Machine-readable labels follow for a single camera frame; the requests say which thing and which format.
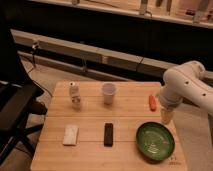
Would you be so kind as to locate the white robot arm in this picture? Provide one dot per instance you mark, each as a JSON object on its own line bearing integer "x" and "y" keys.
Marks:
{"x": 184, "y": 81}

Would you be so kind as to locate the green bowl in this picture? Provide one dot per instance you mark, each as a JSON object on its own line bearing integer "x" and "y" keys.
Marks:
{"x": 155, "y": 141}

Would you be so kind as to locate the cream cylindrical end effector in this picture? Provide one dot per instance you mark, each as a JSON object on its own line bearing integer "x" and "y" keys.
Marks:
{"x": 166, "y": 115}

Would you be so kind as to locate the white paper cup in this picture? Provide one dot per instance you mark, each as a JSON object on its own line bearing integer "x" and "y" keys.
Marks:
{"x": 108, "y": 91}

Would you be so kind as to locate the clear plastic bottle white cap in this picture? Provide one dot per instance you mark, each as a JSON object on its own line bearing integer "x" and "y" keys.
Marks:
{"x": 75, "y": 95}

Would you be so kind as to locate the orange carrot toy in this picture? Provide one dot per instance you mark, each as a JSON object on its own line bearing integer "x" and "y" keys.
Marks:
{"x": 152, "y": 103}

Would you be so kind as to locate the black office chair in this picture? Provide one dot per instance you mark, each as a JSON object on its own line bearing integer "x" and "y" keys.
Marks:
{"x": 18, "y": 95}

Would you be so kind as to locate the black rectangular block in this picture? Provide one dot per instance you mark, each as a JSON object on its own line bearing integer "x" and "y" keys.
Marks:
{"x": 108, "y": 135}

